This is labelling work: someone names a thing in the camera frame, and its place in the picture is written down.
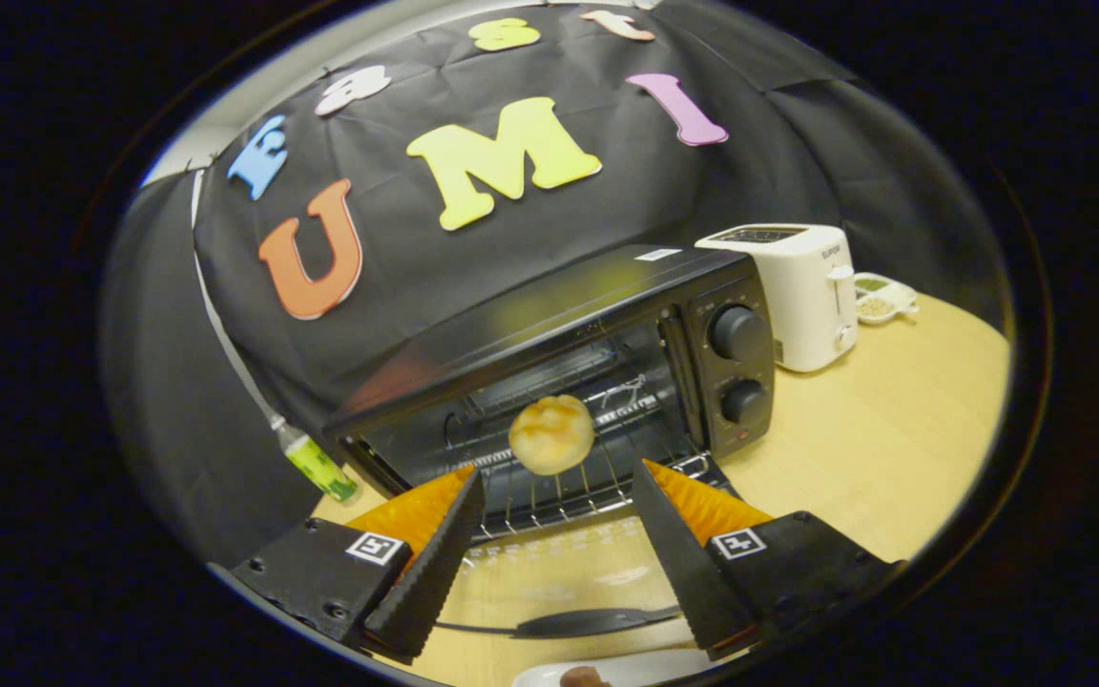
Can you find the white plate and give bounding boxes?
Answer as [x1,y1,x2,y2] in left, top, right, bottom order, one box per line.
[511,649,717,687]

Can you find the white divided snack dish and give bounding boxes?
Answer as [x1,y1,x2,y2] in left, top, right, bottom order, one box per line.
[853,272,921,326]

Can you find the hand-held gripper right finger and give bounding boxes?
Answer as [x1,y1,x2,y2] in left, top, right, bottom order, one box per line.
[632,459,905,661]

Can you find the black toaster oven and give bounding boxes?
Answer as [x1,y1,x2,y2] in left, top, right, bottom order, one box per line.
[321,245,778,640]

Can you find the golden bread bun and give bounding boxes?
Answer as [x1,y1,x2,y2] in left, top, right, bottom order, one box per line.
[508,394,596,476]

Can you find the white pop-up toaster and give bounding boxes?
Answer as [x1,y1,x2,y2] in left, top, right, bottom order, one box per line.
[695,223,861,373]

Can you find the green label plastic bottle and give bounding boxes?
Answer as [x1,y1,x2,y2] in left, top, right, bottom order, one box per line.
[268,415,360,504]

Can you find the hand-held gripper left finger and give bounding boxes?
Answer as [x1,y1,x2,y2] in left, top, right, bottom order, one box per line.
[230,466,486,666]

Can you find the metal wire oven rack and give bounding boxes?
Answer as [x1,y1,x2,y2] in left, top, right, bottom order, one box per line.
[445,377,715,543]

